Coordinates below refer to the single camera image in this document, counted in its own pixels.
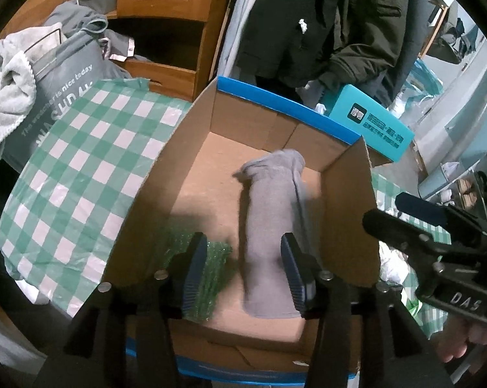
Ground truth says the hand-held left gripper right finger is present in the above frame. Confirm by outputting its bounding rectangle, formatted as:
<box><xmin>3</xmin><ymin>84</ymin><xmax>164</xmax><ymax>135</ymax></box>
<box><xmin>281</xmin><ymin>232</ymin><xmax>456</xmax><ymax>388</ymax></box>

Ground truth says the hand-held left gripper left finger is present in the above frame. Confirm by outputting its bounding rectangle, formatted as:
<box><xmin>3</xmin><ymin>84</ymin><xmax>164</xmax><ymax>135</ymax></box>
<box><xmin>33</xmin><ymin>232</ymin><xmax>209</xmax><ymax>388</ymax></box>

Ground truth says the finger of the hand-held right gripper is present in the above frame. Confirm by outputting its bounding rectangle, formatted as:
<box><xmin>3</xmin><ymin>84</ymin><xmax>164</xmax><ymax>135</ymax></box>
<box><xmin>362</xmin><ymin>208</ymin><xmax>450</xmax><ymax>261</ymax></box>
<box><xmin>395</xmin><ymin>192</ymin><xmax>450</xmax><ymax>227</ymax></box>

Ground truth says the grey sock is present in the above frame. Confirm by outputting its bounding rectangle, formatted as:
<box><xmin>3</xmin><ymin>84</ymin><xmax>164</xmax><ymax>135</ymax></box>
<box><xmin>232</xmin><ymin>149</ymin><xmax>323</xmax><ymax>319</ymax></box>

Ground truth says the blue-rimmed cardboard box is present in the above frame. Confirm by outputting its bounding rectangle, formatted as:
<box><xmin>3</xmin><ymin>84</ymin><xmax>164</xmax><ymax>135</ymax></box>
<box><xmin>100</xmin><ymin>76</ymin><xmax>384</xmax><ymax>381</ymax></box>

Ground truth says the person's right hand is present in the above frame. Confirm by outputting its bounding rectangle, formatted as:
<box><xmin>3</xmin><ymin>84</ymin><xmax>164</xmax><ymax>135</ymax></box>
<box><xmin>433</xmin><ymin>321</ymin><xmax>487</xmax><ymax>372</ymax></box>

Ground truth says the green bubble wrap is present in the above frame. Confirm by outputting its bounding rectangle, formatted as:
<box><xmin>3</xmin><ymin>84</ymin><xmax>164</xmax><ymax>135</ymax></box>
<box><xmin>155</xmin><ymin>226</ymin><xmax>233</xmax><ymax>324</ymax></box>

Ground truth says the white crumpled plastic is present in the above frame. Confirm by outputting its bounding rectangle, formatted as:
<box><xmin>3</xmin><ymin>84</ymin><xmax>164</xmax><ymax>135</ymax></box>
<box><xmin>379</xmin><ymin>242</ymin><xmax>410</xmax><ymax>284</ymax></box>

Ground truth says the light blue shelf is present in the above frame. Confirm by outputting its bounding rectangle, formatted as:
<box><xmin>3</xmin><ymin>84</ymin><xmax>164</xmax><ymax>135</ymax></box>
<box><xmin>415</xmin><ymin>44</ymin><xmax>487</xmax><ymax>199</ymax></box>

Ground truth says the teal box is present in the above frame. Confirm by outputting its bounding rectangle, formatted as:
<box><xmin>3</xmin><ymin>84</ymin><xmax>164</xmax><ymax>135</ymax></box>
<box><xmin>328</xmin><ymin>84</ymin><xmax>416</xmax><ymax>161</ymax></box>

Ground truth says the teal plastic bag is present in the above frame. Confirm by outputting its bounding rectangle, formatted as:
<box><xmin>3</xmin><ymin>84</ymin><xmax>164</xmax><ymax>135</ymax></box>
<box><xmin>403</xmin><ymin>59</ymin><xmax>444</xmax><ymax>103</ymax></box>

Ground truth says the green checkered tablecloth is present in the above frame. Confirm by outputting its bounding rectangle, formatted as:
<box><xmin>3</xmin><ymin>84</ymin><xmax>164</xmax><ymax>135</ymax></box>
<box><xmin>0</xmin><ymin>79</ymin><xmax>454</xmax><ymax>338</ymax></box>

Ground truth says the olive hanging jacket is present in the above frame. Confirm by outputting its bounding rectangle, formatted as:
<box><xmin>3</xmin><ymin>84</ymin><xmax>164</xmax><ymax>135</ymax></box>
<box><xmin>324</xmin><ymin>0</ymin><xmax>414</xmax><ymax>106</ymax></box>

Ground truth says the grey printed laundry bag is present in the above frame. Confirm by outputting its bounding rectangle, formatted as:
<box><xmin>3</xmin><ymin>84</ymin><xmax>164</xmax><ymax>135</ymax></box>
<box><xmin>3</xmin><ymin>32</ymin><xmax>131</xmax><ymax>172</ymax></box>

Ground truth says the dark hanging jacket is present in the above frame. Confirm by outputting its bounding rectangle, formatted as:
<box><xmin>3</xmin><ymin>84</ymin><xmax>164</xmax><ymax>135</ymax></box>
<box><xmin>235</xmin><ymin>0</ymin><xmax>349</xmax><ymax>90</ymax></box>

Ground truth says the white towel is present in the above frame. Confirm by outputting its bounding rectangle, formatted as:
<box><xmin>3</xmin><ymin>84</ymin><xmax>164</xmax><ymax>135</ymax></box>
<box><xmin>0</xmin><ymin>28</ymin><xmax>62</xmax><ymax>166</ymax></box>

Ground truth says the light hanging garment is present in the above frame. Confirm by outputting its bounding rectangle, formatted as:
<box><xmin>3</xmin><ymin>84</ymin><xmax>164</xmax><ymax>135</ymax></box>
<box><xmin>219</xmin><ymin>0</ymin><xmax>268</xmax><ymax>77</ymax></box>

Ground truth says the grey clothing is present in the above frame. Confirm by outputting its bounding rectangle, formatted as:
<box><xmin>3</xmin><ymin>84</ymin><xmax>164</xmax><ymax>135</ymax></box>
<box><xmin>41</xmin><ymin>2</ymin><xmax>135</xmax><ymax>63</ymax></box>

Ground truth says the wooden frame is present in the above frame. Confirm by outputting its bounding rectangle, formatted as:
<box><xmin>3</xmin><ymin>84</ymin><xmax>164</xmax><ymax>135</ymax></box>
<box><xmin>420</xmin><ymin>3</ymin><xmax>449</xmax><ymax>58</ymax></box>

